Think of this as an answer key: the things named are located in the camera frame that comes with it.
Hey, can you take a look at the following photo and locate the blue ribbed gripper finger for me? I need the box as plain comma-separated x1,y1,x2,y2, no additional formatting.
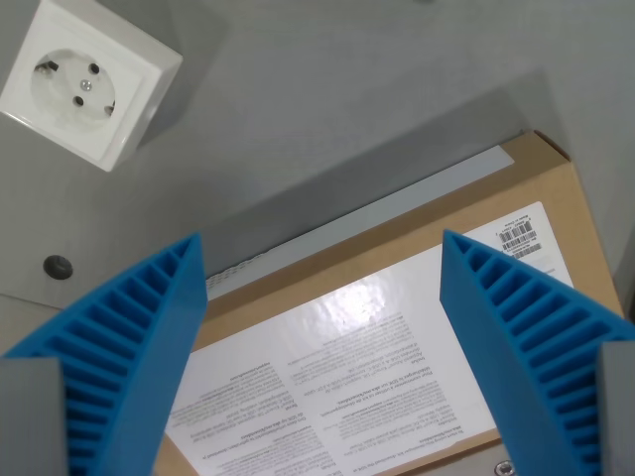
440,229,635,476
2,231,208,476

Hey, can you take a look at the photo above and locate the white printed label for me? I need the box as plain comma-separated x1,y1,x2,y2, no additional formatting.
166,200,576,476

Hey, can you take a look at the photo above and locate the brown cardboard box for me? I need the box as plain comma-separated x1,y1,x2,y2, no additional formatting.
163,129,624,476

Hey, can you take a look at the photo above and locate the white wall socket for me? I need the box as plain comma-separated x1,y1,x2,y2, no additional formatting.
0,0,184,174

